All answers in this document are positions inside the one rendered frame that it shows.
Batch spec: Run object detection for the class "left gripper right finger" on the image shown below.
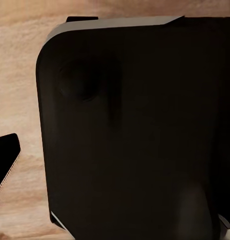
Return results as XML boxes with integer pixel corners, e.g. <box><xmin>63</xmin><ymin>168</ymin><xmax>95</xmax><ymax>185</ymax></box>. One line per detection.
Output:
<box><xmin>219</xmin><ymin>133</ymin><xmax>230</xmax><ymax>165</ymax></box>

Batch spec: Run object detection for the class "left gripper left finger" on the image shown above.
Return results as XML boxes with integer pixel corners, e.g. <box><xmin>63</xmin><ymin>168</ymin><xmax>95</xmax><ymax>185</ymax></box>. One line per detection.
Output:
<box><xmin>0</xmin><ymin>133</ymin><xmax>21</xmax><ymax>185</ymax></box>

